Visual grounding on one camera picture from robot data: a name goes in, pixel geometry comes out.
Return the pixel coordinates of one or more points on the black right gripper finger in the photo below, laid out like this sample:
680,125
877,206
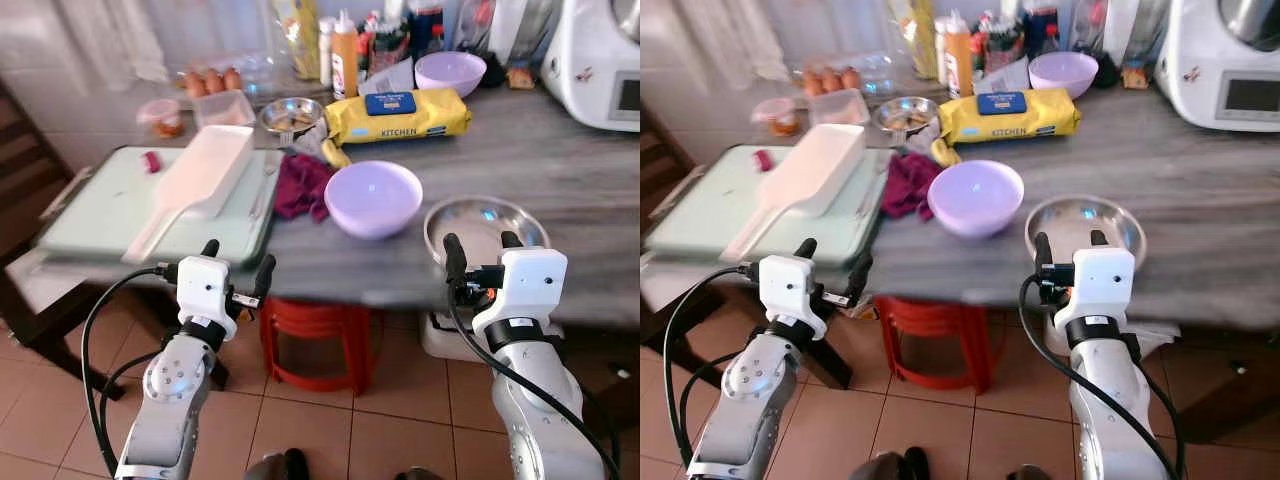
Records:
1099,238
1042,255
454,255
511,241

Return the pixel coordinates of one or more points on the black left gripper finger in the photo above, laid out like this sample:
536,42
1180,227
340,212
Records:
266,275
210,248
861,275
806,247

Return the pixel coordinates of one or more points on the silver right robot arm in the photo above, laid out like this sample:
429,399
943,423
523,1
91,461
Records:
530,420
1110,410

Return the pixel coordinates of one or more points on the steel plate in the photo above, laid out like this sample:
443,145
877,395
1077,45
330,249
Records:
485,218
1075,215

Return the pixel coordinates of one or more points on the red plastic stool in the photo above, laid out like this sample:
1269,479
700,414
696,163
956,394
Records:
320,320
935,318

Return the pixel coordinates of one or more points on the white plastic scoop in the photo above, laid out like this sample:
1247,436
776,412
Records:
210,170
815,170

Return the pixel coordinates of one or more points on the large lavender plastic bowl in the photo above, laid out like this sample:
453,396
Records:
975,200
372,200

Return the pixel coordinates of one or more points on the maroon cloth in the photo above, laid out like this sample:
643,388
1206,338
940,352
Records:
300,188
908,186

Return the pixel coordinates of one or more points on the small red item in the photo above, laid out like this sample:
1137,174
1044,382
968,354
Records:
762,160
152,162

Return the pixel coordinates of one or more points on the pale green tray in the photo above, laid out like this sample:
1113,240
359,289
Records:
700,215
100,215

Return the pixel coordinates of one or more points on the small pink lidded container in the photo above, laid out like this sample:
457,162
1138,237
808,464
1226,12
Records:
776,117
162,118

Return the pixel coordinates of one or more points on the yellow kitchen wipes pack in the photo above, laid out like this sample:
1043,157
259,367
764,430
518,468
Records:
400,120
1010,120

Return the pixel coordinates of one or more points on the clear plastic container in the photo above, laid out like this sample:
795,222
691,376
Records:
840,106
225,108

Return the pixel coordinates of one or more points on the small steel bowl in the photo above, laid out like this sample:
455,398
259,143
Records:
290,115
905,114

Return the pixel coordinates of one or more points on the dark wooden chair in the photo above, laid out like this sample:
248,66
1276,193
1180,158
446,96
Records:
655,170
20,190

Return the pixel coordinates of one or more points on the small lavender plastic bowl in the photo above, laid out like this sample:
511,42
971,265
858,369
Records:
1063,75
450,75

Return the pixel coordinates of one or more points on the robot's black left foot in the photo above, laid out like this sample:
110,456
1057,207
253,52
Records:
280,467
890,466

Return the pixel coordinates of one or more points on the robot's black foot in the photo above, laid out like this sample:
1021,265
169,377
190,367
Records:
890,466
280,467
420,474
1028,473

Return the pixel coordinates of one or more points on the white paper packet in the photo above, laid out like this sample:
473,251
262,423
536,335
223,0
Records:
1003,78
390,80

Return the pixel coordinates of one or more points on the white kitchen appliance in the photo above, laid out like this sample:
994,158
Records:
585,70
1210,60

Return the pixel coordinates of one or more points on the robot's black right foot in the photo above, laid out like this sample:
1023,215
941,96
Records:
1028,473
420,474

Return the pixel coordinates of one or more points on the orange sauce bottle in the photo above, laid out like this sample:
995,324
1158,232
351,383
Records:
345,60
958,60

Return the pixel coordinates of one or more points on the white bottle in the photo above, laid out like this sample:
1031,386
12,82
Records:
325,55
939,52

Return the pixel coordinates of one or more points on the yellow pasta bag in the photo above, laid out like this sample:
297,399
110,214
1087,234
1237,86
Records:
915,40
298,40

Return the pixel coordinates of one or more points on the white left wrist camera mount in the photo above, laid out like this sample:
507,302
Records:
205,290
790,290

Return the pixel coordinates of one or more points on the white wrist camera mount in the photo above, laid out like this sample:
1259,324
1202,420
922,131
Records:
1100,285
790,290
205,290
530,285

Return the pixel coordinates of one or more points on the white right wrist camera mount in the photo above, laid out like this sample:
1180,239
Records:
530,285
1100,285

